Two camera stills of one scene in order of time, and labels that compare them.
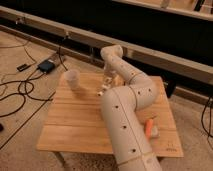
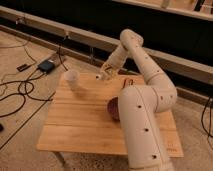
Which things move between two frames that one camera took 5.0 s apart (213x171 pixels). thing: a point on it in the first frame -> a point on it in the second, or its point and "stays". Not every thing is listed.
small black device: x=22 y=67 stays
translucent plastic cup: x=72 y=77 stays
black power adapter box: x=46 y=66 stays
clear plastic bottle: x=109 y=76 -> x=103 y=77
